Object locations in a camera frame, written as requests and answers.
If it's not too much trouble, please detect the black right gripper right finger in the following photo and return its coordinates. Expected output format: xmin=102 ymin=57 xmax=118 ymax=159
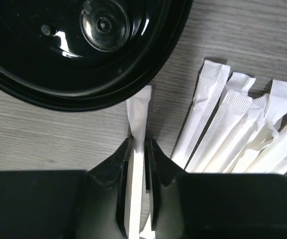
xmin=145 ymin=139 xmax=287 ymax=239

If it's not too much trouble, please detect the white wrapped straw bundle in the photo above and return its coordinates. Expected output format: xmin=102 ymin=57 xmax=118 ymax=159
xmin=172 ymin=60 xmax=287 ymax=173

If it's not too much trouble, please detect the black spare cup lid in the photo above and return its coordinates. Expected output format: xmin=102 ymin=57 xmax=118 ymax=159
xmin=0 ymin=0 xmax=192 ymax=112

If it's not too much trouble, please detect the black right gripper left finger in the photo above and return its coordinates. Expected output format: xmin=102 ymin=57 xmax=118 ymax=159
xmin=0 ymin=137 xmax=134 ymax=239

